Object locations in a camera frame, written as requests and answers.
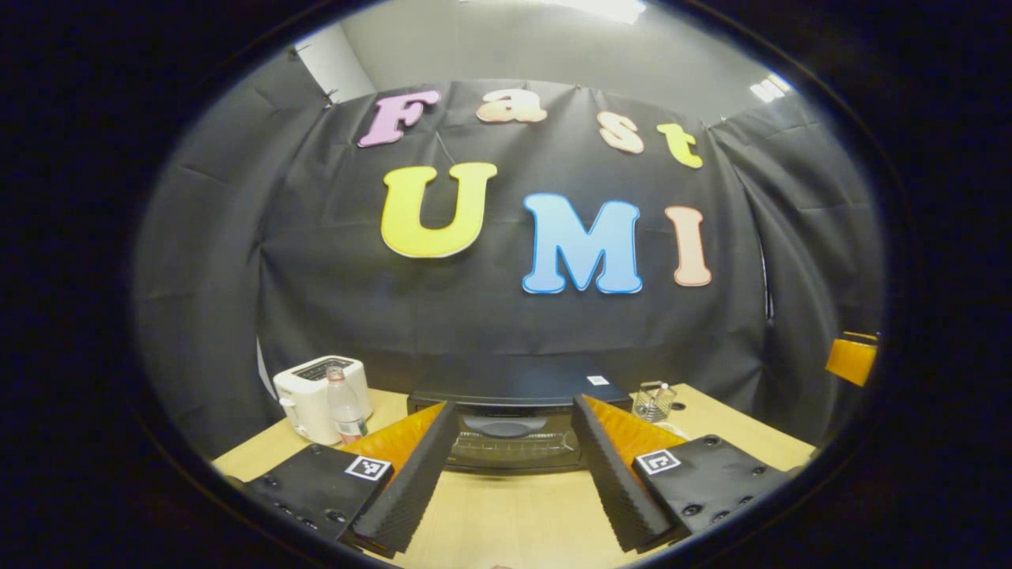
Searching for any black backdrop cloth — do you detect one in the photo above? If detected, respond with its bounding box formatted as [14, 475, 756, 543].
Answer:
[134, 51, 885, 459]

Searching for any white toaster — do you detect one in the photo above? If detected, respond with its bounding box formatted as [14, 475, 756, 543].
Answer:
[273, 355, 373, 446]

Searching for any clear plastic water bottle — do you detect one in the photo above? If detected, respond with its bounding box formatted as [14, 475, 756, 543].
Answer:
[326, 366, 369, 445]

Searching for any black electric oven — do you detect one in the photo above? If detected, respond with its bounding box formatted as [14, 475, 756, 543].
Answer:
[406, 370, 635, 477]

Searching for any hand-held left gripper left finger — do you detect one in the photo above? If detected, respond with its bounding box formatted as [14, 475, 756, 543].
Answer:
[237, 401, 461, 554]

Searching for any small ceiling light panel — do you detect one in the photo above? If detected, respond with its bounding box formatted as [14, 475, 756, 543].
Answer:
[750, 73, 794, 104]

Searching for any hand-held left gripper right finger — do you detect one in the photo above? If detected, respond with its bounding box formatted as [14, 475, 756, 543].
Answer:
[569, 394, 791, 554]

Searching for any large ceiling light panel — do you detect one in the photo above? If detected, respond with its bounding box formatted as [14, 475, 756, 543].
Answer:
[546, 0, 648, 24]

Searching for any metal wire holder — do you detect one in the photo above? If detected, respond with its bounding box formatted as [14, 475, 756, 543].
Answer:
[631, 380, 678, 424]

